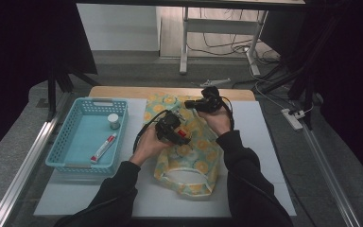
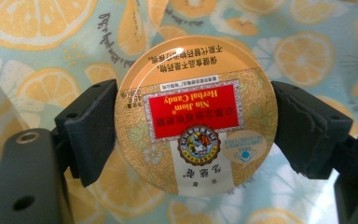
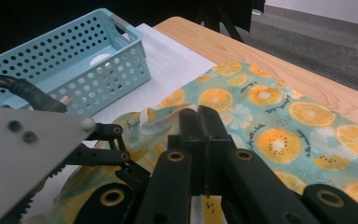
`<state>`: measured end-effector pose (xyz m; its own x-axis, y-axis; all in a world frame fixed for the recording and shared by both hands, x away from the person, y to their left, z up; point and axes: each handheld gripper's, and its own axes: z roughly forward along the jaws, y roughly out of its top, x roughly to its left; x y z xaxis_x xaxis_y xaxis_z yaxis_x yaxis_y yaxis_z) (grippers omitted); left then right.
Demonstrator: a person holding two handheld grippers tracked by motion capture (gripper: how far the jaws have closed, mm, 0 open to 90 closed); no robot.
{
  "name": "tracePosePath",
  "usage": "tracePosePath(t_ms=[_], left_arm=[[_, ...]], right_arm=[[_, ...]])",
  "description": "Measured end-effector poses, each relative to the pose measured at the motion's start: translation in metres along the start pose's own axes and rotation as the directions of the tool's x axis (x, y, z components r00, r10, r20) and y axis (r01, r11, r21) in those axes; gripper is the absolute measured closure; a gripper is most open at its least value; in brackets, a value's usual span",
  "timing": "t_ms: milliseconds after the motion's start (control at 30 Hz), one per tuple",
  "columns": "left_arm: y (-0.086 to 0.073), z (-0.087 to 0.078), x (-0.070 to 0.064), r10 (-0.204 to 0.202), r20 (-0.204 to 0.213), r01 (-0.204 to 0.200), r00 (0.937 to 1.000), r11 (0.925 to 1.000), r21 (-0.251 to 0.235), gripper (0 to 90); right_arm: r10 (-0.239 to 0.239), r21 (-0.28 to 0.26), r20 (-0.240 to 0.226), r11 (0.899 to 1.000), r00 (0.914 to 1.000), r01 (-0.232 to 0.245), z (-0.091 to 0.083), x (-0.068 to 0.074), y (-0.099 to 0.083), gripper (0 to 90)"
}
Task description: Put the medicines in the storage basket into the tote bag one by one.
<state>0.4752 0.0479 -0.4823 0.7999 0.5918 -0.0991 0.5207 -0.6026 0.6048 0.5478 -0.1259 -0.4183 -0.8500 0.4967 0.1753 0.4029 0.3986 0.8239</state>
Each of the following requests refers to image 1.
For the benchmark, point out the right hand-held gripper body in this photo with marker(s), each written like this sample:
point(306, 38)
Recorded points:
point(212, 101)

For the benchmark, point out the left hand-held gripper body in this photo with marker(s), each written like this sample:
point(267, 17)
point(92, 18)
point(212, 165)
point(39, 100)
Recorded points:
point(167, 127)

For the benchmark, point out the orange floral cloth bag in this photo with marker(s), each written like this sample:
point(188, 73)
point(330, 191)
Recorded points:
point(198, 157)

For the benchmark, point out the small jar with white lid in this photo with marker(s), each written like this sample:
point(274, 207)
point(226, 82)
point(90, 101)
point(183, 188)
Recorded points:
point(113, 121)

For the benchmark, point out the white tube with red ends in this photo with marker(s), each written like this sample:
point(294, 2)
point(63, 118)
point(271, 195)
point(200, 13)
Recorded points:
point(103, 148)

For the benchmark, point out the light blue plastic basket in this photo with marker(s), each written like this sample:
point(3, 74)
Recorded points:
point(75, 151)

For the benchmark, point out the person's right hand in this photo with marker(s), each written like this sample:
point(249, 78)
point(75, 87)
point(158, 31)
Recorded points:
point(219, 121)

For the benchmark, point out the person's left hand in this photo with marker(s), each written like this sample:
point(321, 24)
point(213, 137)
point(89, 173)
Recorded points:
point(148, 145)

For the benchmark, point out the white table mat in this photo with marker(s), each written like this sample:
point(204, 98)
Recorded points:
point(258, 151)

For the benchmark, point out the white power strip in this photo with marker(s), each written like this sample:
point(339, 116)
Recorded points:
point(292, 119)

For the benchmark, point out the black metal stand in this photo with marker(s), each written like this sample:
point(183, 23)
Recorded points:
point(307, 94)
point(52, 94)

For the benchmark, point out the white partition panel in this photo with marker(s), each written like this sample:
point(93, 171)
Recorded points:
point(116, 28)

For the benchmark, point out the dark curtain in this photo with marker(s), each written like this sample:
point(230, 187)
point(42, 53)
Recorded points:
point(19, 63)
point(353, 78)

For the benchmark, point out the white desk frame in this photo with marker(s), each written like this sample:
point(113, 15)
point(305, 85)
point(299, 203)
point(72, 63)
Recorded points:
point(220, 26)

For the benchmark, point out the aluminium rail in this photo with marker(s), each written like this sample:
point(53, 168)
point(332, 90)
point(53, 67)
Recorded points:
point(331, 179)
point(28, 164)

